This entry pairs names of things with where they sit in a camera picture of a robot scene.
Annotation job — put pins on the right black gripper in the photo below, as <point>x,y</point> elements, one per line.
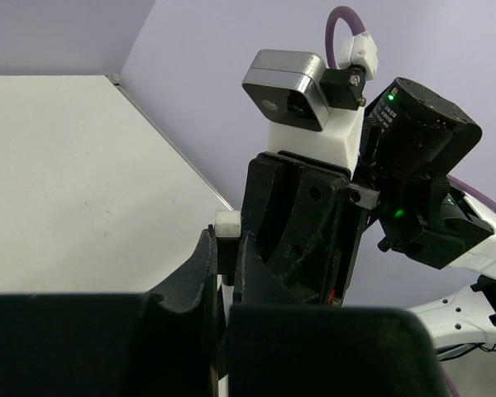
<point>307,217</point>

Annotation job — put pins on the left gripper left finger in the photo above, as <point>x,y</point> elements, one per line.
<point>159,343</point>

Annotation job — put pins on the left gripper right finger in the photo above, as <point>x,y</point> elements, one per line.
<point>277,346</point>

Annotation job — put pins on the white marker black tip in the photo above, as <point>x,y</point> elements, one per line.
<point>226,291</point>

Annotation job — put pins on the black pen cap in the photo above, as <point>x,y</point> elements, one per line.
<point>227,230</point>

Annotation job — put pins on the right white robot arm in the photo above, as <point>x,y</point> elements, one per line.
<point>465,319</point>

